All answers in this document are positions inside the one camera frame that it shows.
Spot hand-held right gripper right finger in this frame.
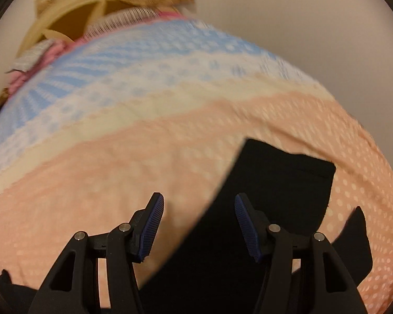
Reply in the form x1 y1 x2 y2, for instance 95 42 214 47
234 193 368 314

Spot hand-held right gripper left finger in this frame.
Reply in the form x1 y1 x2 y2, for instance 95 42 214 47
28 192 165 314

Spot black pants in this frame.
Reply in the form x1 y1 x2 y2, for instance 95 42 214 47
0 137 374 314

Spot polka dot bed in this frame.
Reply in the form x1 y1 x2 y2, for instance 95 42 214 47
0 18 393 314

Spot grey patterned pillow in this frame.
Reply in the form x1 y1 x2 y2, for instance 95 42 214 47
6 40 54 73

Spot striped pillow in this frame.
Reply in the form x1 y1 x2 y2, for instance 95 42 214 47
83 7 162 38

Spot cream and wood headboard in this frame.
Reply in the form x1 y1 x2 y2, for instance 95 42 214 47
19 0 125 56

